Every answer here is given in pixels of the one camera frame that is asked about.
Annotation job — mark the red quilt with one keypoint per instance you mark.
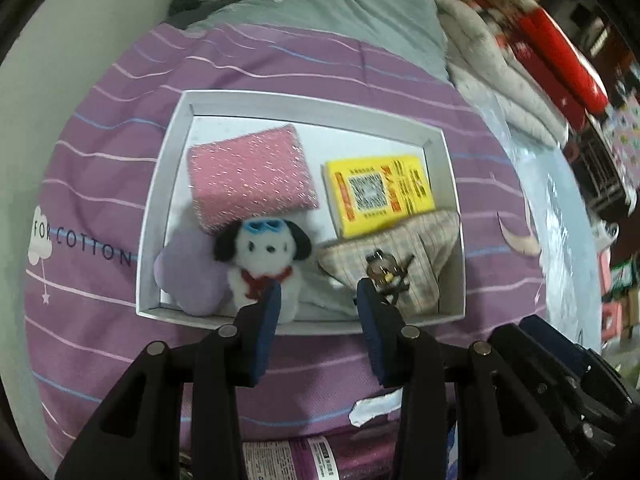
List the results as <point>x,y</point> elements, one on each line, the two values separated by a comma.
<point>565,55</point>

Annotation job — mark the pink glitter sponge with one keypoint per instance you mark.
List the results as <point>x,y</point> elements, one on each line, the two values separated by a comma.
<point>250,175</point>

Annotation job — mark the beige plaid cloth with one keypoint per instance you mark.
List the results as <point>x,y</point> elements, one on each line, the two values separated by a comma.
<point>430,250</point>

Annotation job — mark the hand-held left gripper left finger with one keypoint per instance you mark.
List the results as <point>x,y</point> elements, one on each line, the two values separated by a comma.
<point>265,325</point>

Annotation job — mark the lavender plush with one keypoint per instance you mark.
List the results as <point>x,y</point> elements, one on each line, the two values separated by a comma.
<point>190,275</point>

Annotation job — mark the white cardboard box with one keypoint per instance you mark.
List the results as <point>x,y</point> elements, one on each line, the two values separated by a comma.
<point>225,130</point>

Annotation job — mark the yellow packet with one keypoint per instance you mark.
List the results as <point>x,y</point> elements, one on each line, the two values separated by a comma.
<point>375,190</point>

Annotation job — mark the white paper scrap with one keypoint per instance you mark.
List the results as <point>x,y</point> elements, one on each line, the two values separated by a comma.
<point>372,407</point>

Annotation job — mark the purple striped bedsheet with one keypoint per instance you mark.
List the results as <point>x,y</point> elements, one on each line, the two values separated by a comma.
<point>100,160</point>

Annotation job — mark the white quilt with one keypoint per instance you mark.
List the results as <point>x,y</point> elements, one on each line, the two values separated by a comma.
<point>480,40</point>

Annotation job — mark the clear plastic bag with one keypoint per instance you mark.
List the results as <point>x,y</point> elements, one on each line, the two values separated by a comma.
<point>555,210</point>

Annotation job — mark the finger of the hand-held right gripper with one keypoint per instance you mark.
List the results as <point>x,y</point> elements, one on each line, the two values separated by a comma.
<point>550,337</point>
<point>515,352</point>

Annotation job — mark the grey blanket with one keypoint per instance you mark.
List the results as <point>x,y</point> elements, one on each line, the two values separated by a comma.
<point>325,5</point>

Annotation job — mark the white plush dog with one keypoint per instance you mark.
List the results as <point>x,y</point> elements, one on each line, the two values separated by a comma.
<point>260,255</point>

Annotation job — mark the purple bottle with white label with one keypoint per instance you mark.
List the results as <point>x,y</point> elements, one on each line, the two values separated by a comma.
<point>360,460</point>

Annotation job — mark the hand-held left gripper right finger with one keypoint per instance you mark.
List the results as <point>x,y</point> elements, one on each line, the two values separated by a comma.
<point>372,325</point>

